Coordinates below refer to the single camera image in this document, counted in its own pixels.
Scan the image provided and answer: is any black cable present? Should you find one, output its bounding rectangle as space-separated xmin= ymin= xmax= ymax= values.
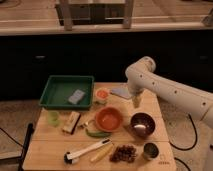
xmin=169 ymin=113 xmax=201 ymax=171

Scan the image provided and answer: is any grey towel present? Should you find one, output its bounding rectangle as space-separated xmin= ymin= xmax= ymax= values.
xmin=110 ymin=86 xmax=131 ymax=100

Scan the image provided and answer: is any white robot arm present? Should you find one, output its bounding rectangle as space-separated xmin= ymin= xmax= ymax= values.
xmin=125 ymin=56 xmax=213 ymax=145

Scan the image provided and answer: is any small cup with orange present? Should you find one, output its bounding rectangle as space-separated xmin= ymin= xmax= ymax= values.
xmin=95 ymin=88 xmax=109 ymax=104

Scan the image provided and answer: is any metal measuring cup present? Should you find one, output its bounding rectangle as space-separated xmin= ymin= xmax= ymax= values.
xmin=142 ymin=143 xmax=159 ymax=160

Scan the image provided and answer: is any light green cup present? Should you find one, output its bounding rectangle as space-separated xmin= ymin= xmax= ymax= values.
xmin=47 ymin=111 xmax=60 ymax=127

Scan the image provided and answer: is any white handled brush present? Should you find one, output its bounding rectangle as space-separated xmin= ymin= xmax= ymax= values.
xmin=64 ymin=138 xmax=111 ymax=164

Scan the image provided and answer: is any wooden block eraser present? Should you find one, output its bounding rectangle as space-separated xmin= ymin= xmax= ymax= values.
xmin=62 ymin=111 xmax=81 ymax=134

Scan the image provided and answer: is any red orange bowl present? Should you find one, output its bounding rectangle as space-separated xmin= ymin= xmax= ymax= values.
xmin=95 ymin=107 xmax=123 ymax=132

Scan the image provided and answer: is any wooden stool frame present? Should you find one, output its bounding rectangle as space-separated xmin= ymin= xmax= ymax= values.
xmin=55 ymin=0 xmax=134 ymax=31

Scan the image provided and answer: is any yellow corn cob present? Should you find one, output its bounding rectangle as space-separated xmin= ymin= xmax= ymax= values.
xmin=90 ymin=144 xmax=113 ymax=163

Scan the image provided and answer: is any small garlic piece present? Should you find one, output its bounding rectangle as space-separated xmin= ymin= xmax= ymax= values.
xmin=77 ymin=120 xmax=94 ymax=129

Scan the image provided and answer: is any green plastic tray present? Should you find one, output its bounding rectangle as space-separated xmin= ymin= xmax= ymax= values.
xmin=39 ymin=75 xmax=94 ymax=110

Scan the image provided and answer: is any dark brown bowl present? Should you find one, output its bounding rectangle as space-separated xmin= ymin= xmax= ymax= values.
xmin=130 ymin=113 xmax=156 ymax=138

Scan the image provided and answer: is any brown grape bunch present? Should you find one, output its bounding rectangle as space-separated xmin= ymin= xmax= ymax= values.
xmin=109 ymin=145 xmax=136 ymax=163

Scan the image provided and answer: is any green pepper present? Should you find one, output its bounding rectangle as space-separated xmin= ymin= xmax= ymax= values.
xmin=85 ymin=128 xmax=111 ymax=138

